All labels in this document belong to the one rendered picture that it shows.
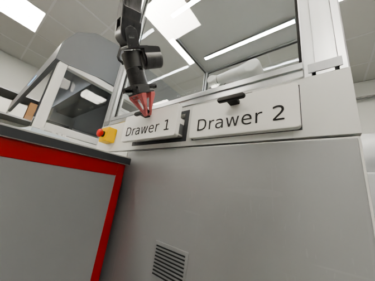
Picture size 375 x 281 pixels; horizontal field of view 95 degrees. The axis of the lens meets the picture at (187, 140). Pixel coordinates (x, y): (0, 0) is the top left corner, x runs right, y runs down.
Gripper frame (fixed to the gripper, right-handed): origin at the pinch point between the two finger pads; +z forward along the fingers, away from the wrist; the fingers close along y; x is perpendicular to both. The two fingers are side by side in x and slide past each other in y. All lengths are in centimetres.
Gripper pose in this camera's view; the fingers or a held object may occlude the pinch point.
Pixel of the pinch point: (147, 113)
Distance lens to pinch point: 61.2
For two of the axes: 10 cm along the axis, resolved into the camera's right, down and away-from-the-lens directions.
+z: 2.4, 9.5, 1.9
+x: -8.0, 0.8, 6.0
